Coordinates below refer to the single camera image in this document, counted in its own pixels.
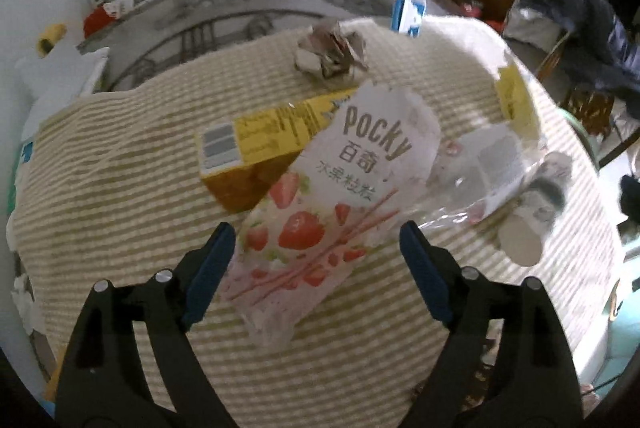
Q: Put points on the wooden chair under jacket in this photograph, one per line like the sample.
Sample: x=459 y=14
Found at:
x=585 y=108

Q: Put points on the brown paper ball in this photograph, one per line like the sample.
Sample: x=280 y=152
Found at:
x=327 y=51

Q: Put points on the white crumpled tissue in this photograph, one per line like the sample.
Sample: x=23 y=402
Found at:
x=27 y=303

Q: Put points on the pink strawberry snack packet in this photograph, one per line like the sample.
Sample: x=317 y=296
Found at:
x=320 y=208

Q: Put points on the yellow cardboard box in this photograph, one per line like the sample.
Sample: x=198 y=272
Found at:
x=260 y=128

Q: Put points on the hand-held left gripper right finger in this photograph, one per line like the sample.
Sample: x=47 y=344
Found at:
x=425 y=268

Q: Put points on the blue white milk carton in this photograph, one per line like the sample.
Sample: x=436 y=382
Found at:
x=407 y=8

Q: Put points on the small red pot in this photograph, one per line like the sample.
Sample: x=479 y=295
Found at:
x=470 y=9

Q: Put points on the white paper cup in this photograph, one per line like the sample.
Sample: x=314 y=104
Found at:
x=525 y=233

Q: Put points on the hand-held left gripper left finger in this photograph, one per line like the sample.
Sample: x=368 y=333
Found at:
x=212 y=273

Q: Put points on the clear plastic packet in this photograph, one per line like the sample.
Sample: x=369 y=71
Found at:
x=480 y=168

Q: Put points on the thin yellow packet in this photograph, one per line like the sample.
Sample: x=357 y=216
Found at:
x=515 y=101

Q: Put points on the white desk lamp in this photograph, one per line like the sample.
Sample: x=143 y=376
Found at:
x=60 y=73

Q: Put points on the blue grey jacket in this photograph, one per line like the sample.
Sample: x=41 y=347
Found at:
x=595 y=33

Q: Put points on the yellow tape roll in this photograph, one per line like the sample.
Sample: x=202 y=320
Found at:
x=50 y=38

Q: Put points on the red bag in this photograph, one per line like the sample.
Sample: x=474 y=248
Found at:
x=95 y=21

